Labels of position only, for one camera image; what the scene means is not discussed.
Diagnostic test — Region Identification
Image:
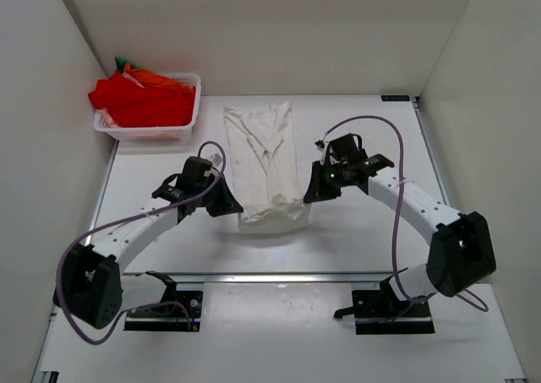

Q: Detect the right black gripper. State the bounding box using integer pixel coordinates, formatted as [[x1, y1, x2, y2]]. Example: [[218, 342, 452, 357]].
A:
[[304, 161, 348, 204]]

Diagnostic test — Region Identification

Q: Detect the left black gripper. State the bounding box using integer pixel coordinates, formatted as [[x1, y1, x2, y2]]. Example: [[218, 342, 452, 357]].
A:
[[198, 171, 243, 216]]

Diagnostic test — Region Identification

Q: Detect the white t shirt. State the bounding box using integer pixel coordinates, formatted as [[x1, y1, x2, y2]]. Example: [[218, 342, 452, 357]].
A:
[[223, 101, 310, 235]]

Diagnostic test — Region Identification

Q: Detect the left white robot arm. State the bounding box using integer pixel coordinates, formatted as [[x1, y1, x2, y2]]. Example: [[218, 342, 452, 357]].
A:
[[56, 173, 243, 329]]

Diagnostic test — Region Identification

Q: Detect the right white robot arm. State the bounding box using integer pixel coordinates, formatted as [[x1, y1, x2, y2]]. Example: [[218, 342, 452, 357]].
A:
[[303, 155, 496, 316]]

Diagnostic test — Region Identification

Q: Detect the white plastic laundry basket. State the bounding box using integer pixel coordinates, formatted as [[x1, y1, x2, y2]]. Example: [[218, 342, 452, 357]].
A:
[[93, 72, 201, 141]]

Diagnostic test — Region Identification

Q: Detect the black label on table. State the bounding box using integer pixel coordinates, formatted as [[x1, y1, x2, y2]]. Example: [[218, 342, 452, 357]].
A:
[[380, 95, 410, 102]]

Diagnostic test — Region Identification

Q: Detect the red t shirt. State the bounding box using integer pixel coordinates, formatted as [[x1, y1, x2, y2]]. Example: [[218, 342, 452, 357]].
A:
[[88, 73, 197, 128]]

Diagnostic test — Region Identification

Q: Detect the pink cloth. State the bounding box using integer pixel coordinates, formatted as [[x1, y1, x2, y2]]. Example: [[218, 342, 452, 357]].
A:
[[97, 108, 118, 128]]

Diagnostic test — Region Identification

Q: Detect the orange t shirt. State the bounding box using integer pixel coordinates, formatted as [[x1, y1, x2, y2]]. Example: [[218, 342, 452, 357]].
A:
[[123, 63, 192, 91]]

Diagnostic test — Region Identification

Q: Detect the green cloth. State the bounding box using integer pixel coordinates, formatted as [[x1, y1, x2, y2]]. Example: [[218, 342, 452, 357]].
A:
[[115, 57, 130, 73]]

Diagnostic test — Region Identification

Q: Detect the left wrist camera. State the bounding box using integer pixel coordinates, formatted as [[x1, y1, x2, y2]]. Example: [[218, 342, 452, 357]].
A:
[[175, 156, 219, 194]]

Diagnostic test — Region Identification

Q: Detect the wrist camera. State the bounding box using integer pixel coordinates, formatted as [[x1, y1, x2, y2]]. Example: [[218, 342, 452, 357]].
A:
[[175, 156, 219, 194], [314, 134, 368, 165]]

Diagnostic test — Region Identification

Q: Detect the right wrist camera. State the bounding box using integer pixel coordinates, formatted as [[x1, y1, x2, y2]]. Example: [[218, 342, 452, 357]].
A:
[[314, 134, 368, 165]]

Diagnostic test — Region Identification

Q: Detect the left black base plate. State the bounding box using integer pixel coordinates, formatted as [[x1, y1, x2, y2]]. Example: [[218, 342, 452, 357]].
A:
[[123, 283, 204, 333]]

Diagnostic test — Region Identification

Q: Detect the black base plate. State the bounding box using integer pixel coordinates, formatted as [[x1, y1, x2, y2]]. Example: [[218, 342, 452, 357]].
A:
[[123, 283, 204, 333], [333, 290, 435, 336]]

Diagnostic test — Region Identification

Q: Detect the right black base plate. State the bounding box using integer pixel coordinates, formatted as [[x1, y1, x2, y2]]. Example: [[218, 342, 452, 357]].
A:
[[333, 290, 435, 336]]

